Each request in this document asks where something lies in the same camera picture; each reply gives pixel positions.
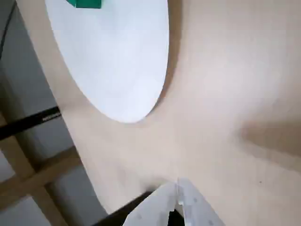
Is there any green cube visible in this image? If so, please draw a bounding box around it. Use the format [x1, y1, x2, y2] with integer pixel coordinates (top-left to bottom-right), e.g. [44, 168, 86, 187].
[67, 0, 103, 9]

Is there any white paper plate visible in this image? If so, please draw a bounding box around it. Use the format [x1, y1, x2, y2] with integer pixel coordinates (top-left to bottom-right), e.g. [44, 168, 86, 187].
[44, 0, 170, 124]

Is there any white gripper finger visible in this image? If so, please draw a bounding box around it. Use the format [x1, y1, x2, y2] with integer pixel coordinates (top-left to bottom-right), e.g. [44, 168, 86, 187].
[177, 177, 227, 226]
[123, 182, 177, 226]

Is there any thin black cable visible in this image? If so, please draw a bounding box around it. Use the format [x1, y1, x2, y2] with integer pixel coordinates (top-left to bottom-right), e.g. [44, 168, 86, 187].
[0, 2, 17, 55]

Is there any wooden shelf frame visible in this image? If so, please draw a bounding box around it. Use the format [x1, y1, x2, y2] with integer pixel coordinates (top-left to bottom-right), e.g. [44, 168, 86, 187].
[0, 113, 83, 226]

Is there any black printed strap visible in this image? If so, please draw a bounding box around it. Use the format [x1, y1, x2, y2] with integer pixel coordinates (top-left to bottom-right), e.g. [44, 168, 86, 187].
[0, 106, 62, 140]

